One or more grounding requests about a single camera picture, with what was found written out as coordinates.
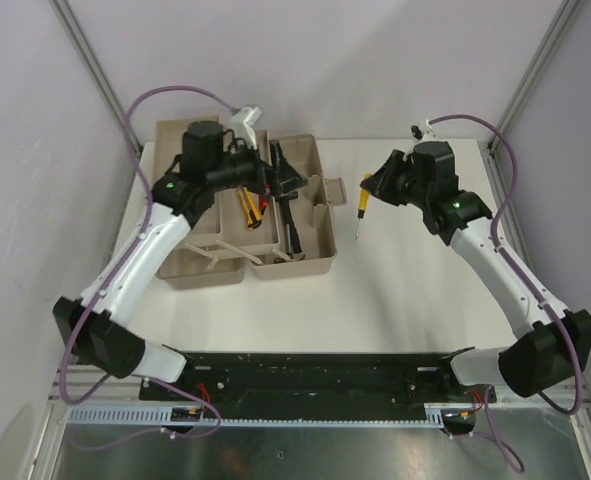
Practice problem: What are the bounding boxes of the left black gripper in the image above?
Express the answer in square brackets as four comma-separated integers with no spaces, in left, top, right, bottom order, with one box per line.
[208,136,308,199]

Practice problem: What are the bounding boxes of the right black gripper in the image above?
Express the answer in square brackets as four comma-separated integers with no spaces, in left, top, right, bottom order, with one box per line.
[361,150,430,209]

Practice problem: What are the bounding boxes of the black rubber mallet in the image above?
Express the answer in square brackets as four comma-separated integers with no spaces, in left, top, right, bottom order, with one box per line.
[276,192,304,254]

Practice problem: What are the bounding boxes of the red folding utility knife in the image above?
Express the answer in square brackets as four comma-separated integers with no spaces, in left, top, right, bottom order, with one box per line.
[258,195,269,211]

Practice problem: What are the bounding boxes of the yellow black utility knife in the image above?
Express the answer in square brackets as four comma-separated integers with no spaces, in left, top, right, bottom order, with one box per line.
[237,187,266,231]

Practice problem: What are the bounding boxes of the black handled claw hammer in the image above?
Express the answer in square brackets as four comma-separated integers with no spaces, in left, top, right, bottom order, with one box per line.
[271,221,306,263]

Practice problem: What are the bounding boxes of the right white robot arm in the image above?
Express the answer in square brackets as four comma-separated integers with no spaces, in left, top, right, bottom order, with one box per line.
[360,141,591,401]

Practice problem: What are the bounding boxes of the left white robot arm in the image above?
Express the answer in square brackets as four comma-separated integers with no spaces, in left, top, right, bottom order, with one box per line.
[53,120,307,400]

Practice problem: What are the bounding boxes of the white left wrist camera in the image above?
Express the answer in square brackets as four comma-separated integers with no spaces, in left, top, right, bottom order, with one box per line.
[228,105,262,150]

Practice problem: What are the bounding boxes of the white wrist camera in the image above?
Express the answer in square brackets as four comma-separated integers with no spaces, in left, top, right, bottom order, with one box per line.
[228,105,262,150]
[410,120,437,144]

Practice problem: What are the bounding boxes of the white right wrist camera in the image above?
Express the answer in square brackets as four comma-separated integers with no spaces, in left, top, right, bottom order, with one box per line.
[410,120,437,144]

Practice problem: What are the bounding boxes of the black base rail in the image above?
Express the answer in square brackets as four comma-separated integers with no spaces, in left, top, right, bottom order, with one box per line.
[139,352,485,424]

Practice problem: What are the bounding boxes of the white slotted cable duct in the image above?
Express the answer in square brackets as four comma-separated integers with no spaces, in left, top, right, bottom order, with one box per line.
[65,404,477,430]

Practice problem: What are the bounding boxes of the right aluminium frame post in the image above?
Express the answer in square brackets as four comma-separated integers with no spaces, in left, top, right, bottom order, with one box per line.
[497,0,585,136]

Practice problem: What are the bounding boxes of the aluminium frame post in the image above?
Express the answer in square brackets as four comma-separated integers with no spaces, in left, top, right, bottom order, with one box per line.
[48,0,142,153]
[497,0,585,136]

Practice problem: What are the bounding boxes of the left aluminium frame post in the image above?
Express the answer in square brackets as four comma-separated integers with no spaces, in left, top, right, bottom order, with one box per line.
[48,0,142,153]

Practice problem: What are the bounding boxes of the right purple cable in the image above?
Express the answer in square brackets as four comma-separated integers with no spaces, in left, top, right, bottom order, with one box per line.
[424,114,586,473]

